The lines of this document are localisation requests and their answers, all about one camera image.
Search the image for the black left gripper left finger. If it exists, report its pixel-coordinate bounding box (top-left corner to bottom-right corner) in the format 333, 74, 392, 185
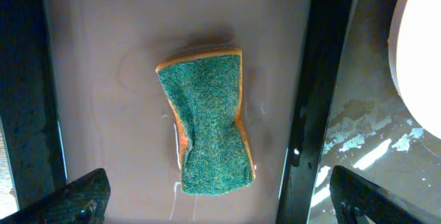
1, 168, 111, 224

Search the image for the pink plate with red stain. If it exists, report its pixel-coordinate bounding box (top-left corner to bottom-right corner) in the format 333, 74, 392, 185
388, 0, 440, 138

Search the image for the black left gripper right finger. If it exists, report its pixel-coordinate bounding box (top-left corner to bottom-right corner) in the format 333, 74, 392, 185
329, 165, 440, 224

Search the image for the large brown serving tray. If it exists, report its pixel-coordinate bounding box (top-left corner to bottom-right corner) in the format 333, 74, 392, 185
309, 0, 440, 223

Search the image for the green and orange sponge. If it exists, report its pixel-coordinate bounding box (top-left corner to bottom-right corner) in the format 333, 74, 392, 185
156, 47, 256, 196

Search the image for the small black water tray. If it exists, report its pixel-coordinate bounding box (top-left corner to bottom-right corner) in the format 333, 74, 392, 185
1, 0, 353, 223

